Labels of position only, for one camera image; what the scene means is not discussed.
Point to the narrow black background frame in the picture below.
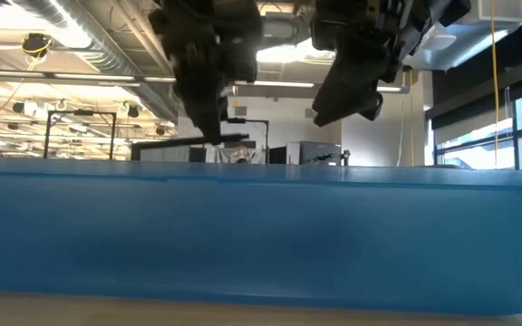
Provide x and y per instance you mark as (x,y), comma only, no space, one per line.
(247,120)

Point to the long linear ceiling light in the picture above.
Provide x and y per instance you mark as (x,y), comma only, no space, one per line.
(279,84)
(84,77)

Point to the blue plastic supply box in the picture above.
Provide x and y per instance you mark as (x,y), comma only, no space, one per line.
(261,235)

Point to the silver ventilation duct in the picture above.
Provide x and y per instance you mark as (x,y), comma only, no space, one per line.
(102,45)

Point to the large window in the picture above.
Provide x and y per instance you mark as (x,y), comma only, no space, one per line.
(483,149)

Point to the dark computer monitor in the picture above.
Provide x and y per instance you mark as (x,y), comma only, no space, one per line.
(320,153)

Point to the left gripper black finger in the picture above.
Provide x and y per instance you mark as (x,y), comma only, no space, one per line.
(204,108)

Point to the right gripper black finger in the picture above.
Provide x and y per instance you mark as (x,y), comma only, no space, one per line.
(347,95)
(375,108)

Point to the white ceiling unit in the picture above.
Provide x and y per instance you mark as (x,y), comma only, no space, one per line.
(469,45)

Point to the wide black background frame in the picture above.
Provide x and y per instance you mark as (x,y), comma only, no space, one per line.
(80,112)

